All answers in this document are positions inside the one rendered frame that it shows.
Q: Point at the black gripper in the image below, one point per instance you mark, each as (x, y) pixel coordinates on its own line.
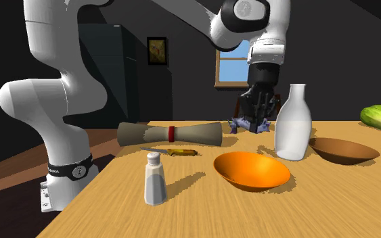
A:
(262, 77)

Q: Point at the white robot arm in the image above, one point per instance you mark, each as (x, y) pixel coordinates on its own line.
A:
(48, 108)

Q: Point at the purple figure toy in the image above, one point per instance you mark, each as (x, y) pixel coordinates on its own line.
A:
(240, 123)

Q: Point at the white milk bottle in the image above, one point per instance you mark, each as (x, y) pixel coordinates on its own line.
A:
(292, 125)

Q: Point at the wooden framed window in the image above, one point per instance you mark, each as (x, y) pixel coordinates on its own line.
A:
(231, 71)

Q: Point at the orange bowl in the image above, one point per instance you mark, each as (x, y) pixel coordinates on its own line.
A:
(251, 169)

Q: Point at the rolled scroll with red band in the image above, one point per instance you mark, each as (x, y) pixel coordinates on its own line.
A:
(190, 133)

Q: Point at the brown bowl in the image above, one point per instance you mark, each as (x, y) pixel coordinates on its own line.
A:
(342, 151)

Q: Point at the white salt shaker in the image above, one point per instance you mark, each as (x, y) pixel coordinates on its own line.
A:
(155, 184)

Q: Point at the dark cabinet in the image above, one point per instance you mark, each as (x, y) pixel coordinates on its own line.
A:
(111, 72)

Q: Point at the framed wall picture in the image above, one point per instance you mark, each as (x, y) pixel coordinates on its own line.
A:
(157, 51)

